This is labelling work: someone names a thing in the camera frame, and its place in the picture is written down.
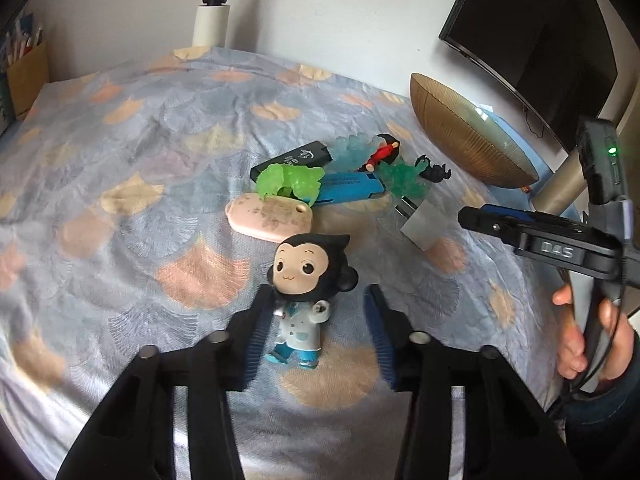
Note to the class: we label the pink oval case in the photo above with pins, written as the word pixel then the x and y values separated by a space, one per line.
pixel 265 216

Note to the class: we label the red and black figurine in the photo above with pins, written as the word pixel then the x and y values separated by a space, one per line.
pixel 382 152

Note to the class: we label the monkey figurine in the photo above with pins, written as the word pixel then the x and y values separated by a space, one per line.
pixel 302 280

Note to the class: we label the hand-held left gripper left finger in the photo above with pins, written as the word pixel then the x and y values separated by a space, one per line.
pixel 255 342

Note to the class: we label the cardboard pen box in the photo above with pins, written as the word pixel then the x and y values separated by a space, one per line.
pixel 27 80

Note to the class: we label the white lamp pole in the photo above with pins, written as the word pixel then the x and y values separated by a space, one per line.
pixel 212 15

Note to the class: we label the green translucent figure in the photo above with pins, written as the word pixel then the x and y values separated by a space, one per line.
pixel 292 182

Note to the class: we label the black monitor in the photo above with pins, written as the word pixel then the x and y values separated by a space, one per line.
pixel 540 35

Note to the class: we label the person's right forearm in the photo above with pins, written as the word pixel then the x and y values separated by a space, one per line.
pixel 610 420

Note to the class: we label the teal translucent figure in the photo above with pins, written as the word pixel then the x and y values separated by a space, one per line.
pixel 407 177

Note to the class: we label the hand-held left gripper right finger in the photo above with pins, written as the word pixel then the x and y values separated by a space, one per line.
pixel 381 342

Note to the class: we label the cardboard tube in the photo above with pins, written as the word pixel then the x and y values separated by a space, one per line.
pixel 557 187

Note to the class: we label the black rectangular box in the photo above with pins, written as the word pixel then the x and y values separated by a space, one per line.
pixel 300 156

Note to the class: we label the brown ribbed bowl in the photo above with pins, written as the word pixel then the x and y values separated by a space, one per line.
pixel 465 132

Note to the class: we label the small black figure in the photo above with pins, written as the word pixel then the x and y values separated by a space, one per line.
pixel 435 171

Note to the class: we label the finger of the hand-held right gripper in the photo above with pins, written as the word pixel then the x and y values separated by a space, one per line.
pixel 487 222

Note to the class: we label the pale blue translucent figure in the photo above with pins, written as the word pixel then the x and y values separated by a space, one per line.
pixel 352 149

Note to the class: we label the person's right hand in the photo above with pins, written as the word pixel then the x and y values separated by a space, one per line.
pixel 570 350

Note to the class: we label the blue rectangular box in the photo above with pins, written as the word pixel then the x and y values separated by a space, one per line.
pixel 350 186

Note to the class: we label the bunch of pencils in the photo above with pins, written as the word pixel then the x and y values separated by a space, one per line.
pixel 22 35

